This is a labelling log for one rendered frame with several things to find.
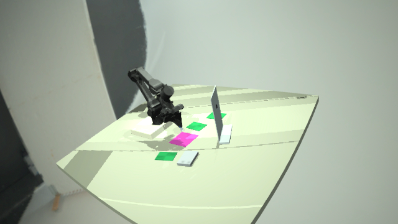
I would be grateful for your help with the translucent magenta square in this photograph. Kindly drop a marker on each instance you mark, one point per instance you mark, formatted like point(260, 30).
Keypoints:
point(183, 139)

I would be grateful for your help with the green flat square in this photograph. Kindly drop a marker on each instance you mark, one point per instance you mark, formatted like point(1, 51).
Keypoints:
point(212, 117)
point(196, 126)

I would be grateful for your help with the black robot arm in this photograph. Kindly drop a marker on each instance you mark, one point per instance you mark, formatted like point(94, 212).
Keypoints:
point(154, 105)

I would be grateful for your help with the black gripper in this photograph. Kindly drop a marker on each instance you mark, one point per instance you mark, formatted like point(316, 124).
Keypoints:
point(175, 115)

